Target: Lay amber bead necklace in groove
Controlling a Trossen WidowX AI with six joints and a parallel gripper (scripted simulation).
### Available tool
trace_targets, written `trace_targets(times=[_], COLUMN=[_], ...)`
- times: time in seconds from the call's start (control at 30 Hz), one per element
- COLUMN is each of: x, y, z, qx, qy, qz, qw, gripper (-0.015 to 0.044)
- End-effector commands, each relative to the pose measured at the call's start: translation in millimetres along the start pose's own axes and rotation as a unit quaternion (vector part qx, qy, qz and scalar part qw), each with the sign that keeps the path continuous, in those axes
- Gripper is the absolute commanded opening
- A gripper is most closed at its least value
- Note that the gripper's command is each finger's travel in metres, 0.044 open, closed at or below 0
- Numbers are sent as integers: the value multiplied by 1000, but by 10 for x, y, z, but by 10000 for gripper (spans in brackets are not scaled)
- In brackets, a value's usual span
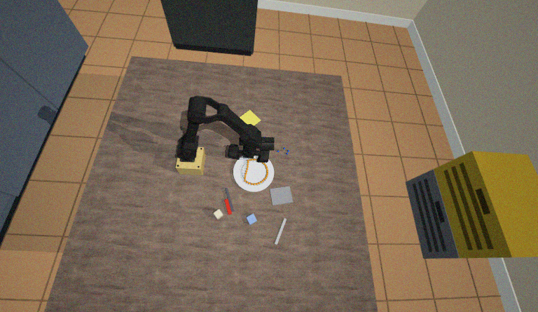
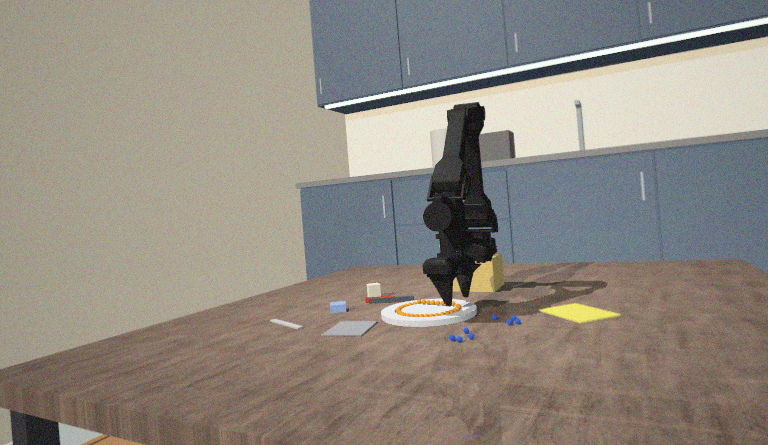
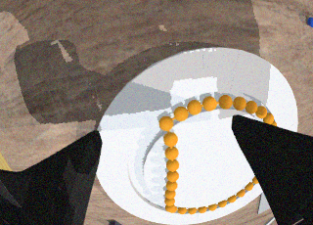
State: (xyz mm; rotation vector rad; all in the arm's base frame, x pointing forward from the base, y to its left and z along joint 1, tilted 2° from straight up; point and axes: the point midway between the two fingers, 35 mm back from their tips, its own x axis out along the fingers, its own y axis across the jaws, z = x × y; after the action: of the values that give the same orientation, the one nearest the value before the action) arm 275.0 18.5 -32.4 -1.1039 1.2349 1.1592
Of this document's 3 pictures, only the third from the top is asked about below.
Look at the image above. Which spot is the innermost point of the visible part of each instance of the blue bead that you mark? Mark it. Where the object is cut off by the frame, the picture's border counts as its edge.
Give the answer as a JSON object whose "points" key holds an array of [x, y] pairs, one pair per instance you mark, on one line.
{"points": [[310, 21]]}

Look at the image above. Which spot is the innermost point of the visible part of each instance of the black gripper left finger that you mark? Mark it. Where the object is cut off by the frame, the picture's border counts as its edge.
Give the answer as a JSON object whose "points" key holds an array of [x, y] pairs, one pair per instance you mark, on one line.
{"points": [[56, 191]]}

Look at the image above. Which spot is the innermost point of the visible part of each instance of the white round plate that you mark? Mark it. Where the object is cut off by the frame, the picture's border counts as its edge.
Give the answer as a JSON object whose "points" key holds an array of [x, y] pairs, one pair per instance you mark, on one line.
{"points": [[212, 168]]}

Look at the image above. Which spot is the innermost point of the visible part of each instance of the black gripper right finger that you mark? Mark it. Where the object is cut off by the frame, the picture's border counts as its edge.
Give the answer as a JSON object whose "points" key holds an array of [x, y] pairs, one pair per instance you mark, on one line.
{"points": [[282, 162]]}

